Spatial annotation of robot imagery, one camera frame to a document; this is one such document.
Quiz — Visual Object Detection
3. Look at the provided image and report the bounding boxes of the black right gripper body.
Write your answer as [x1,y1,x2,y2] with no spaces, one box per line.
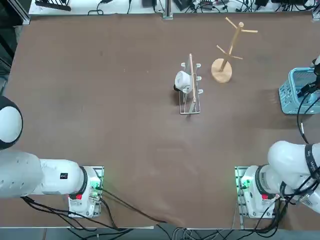
[301,72,320,95]

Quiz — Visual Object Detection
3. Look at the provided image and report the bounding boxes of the blue plastic basket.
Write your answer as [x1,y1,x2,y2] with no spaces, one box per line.
[278,67,320,116]

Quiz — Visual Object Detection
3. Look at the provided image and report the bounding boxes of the wooden cup rack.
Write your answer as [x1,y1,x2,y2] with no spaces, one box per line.
[210,16,259,84]

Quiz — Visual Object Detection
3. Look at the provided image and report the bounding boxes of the white mug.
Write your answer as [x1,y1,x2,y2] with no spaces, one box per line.
[172,70,194,93]

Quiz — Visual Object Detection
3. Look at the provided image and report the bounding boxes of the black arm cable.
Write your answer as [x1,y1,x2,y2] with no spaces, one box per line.
[296,91,320,145]

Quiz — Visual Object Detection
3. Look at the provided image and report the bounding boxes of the white wire rack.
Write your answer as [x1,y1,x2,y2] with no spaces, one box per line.
[174,53,204,116]

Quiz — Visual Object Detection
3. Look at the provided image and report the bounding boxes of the aluminium frame post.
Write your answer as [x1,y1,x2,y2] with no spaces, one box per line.
[162,0,174,20]

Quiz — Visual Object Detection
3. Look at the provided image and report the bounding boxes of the black base cable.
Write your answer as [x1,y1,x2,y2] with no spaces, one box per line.
[19,187,169,231]

